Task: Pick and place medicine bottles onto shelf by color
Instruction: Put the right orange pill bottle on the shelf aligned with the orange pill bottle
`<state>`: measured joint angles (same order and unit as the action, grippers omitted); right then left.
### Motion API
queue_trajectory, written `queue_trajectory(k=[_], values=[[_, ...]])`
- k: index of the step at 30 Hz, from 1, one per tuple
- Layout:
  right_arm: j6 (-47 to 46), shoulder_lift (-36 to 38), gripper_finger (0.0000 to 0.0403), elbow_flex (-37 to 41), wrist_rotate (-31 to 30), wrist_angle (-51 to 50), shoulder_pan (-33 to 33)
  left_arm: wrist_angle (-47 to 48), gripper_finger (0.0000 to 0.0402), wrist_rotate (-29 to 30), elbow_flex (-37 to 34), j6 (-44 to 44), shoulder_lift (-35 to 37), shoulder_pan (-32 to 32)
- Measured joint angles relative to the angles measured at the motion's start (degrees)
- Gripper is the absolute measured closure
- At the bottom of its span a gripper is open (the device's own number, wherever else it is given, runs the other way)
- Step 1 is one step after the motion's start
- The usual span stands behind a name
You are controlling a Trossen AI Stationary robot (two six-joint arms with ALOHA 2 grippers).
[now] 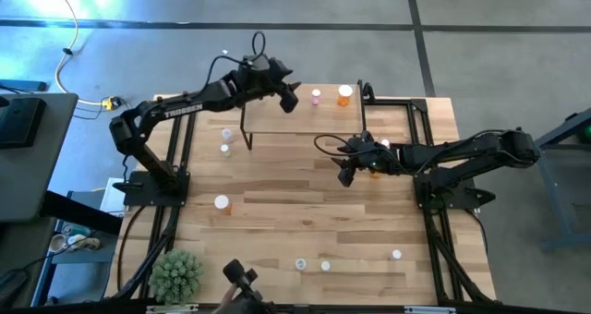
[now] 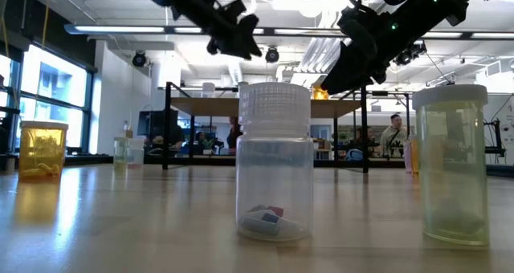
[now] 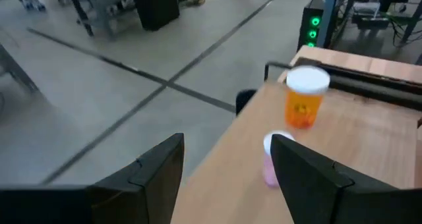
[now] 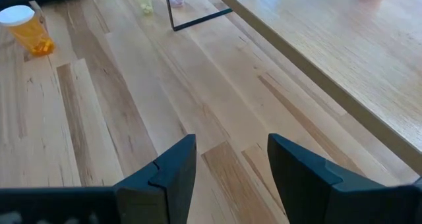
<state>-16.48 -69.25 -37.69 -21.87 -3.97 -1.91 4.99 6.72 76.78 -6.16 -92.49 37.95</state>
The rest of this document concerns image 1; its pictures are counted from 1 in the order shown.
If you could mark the teal tool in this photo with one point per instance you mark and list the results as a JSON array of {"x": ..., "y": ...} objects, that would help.
[{"x": 76, "y": 230}]

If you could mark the dark flat bar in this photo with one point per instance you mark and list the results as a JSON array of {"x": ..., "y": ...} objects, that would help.
[{"x": 23, "y": 85}]

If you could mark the white box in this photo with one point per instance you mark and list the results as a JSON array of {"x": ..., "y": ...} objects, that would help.
[{"x": 113, "y": 194}]

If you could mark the small clear pill bottle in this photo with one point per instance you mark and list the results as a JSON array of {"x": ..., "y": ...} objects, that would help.
[
  {"x": 226, "y": 134},
  {"x": 300, "y": 264}
]

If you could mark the black desk beam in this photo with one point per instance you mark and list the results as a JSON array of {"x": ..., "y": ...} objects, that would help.
[{"x": 78, "y": 210}]

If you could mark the black handheld device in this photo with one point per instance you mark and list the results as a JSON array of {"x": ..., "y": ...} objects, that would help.
[{"x": 235, "y": 270}]

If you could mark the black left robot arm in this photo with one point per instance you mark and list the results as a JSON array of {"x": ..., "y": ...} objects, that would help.
[{"x": 184, "y": 110}]

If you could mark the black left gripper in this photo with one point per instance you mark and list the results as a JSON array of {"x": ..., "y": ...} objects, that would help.
[{"x": 258, "y": 76}]

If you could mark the yellow power plug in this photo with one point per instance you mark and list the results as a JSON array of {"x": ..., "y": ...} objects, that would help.
[{"x": 111, "y": 103}]

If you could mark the blue grey cart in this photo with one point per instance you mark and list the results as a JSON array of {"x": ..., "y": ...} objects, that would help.
[{"x": 78, "y": 277}]

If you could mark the grey desk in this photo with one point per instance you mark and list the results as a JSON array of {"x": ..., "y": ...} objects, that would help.
[{"x": 37, "y": 180}]

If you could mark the small green pill bottle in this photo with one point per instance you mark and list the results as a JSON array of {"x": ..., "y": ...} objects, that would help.
[
  {"x": 325, "y": 265},
  {"x": 225, "y": 148}
]

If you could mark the small pink pill bottle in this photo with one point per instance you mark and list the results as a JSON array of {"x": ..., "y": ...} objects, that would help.
[
  {"x": 395, "y": 254},
  {"x": 384, "y": 142},
  {"x": 316, "y": 92}
]

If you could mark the wooden shelf with black legs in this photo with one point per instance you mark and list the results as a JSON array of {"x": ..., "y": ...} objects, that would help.
[{"x": 314, "y": 117}]

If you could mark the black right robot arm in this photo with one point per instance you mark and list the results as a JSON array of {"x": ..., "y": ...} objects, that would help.
[{"x": 461, "y": 150}]

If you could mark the person's hand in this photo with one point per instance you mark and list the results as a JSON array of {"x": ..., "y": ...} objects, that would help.
[{"x": 229, "y": 298}]

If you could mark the black box on left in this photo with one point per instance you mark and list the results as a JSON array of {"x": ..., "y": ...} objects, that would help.
[{"x": 18, "y": 120}]

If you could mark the white metal bracket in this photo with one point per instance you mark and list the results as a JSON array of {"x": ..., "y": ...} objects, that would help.
[
  {"x": 173, "y": 308},
  {"x": 431, "y": 310}
]

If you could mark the green artificial plant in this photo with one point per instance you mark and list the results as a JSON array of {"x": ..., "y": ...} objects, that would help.
[{"x": 175, "y": 277}]

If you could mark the blue grey table frame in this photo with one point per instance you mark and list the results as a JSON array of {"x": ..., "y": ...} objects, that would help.
[{"x": 561, "y": 203}]

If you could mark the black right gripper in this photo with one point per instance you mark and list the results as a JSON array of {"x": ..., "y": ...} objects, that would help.
[{"x": 374, "y": 159}]

